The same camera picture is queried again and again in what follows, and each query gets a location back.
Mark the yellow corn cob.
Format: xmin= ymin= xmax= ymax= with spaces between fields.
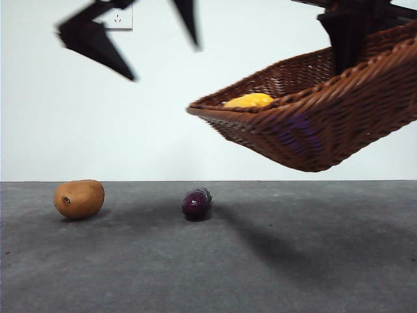
xmin=223 ymin=93 xmax=274 ymax=108

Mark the purple eggplant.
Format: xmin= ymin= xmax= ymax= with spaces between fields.
xmin=181 ymin=187 xmax=213 ymax=222

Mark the brown woven wicker basket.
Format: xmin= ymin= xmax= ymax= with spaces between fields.
xmin=187 ymin=21 xmax=417 ymax=173

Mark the brown potato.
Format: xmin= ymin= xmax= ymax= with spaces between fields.
xmin=53 ymin=179 xmax=106 ymax=219

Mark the white wall socket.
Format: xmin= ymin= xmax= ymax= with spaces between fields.
xmin=103 ymin=5 xmax=134 ymax=32

